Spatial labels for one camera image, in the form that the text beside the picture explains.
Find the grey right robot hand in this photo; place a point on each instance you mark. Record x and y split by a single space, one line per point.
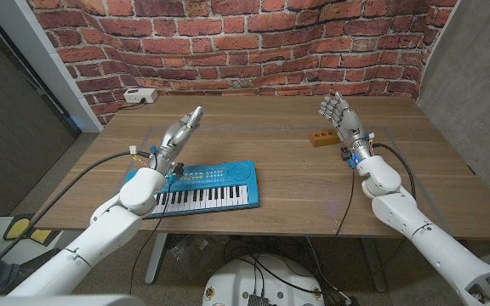
347 121

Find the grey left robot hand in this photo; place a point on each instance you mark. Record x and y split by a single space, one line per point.
177 135

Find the blue toy piano keyboard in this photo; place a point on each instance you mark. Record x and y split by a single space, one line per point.
228 178

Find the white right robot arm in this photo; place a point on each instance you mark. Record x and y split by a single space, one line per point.
411 217

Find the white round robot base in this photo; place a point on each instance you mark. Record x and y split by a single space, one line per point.
236 280

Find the orange block with holes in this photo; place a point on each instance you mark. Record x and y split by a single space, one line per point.
323 138

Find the white power strip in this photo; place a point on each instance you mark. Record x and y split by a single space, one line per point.
139 95

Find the printed red brick backdrop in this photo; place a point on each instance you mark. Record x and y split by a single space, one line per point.
245 42

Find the clear plastic bag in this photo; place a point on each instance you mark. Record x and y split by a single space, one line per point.
194 255

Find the grey table leg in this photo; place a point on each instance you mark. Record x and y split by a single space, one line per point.
372 263

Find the yellow black foot pedal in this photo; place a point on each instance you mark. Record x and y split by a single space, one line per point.
17 227

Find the black shoe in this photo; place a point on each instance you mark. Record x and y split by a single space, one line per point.
34 265

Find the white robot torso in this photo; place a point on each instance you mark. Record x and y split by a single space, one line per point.
58 302

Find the white door frame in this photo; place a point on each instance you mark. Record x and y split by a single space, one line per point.
36 55

